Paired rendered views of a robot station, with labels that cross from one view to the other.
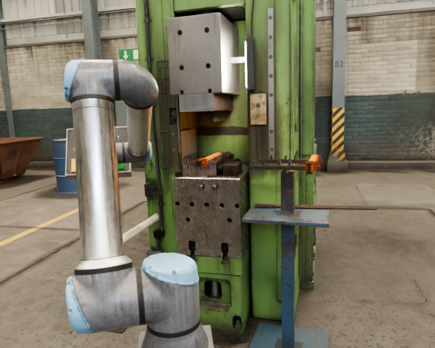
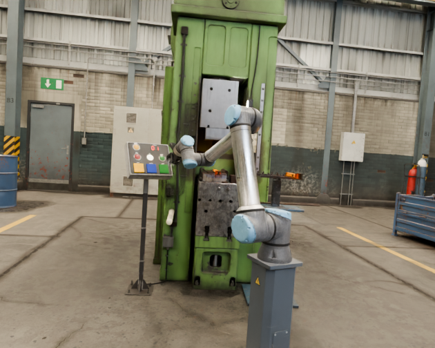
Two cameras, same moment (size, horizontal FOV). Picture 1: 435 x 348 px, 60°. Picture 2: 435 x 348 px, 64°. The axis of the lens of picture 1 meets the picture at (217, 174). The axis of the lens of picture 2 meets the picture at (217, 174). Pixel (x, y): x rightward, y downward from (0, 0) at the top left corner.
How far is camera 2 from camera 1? 1.33 m
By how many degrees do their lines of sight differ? 22
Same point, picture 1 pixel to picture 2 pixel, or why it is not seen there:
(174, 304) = (286, 228)
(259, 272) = (242, 249)
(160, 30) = (190, 83)
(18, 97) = not seen: outside the picture
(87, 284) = (253, 215)
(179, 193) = (202, 192)
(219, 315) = (221, 277)
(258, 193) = not seen: hidden behind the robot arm
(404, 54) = (278, 117)
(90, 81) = (246, 117)
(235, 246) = not seen: hidden behind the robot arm
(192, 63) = (217, 109)
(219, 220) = (228, 211)
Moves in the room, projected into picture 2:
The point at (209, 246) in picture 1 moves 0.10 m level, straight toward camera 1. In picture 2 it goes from (219, 229) to (224, 232)
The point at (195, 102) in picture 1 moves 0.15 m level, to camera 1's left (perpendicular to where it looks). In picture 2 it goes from (217, 134) to (199, 132)
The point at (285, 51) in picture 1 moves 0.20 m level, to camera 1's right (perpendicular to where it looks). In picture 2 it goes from (270, 110) to (289, 112)
